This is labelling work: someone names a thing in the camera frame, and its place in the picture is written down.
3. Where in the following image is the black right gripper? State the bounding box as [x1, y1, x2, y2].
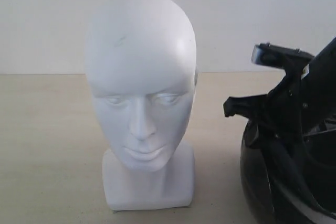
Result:
[223, 61, 335, 139]

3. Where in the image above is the black helmet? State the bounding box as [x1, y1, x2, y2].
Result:
[240, 116, 335, 223]

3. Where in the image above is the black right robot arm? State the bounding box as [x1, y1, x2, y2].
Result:
[223, 39, 335, 135]

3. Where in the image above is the white mannequin head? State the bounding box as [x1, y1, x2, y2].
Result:
[85, 0, 197, 211]

